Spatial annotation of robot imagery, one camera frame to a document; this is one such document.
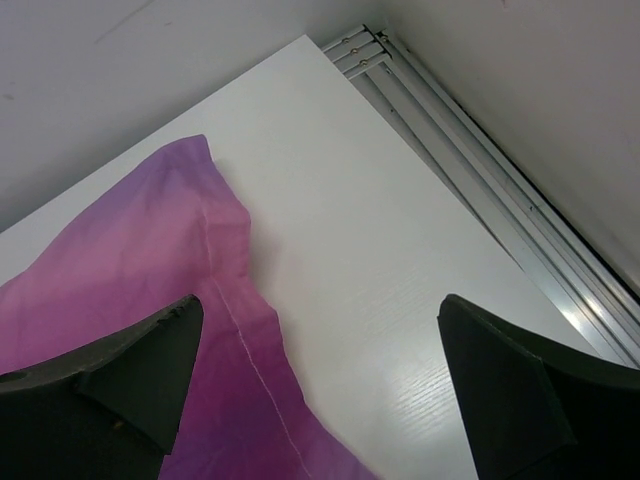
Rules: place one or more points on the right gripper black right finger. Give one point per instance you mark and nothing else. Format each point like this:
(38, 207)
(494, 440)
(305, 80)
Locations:
(533, 408)

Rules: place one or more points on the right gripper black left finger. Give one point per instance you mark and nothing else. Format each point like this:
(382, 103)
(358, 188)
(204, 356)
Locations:
(108, 410)

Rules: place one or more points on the pink purple pillowcase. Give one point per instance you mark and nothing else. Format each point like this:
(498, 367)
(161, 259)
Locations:
(169, 229)

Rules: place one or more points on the aluminium frame rail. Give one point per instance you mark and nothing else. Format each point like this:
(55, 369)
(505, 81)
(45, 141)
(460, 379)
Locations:
(591, 297)

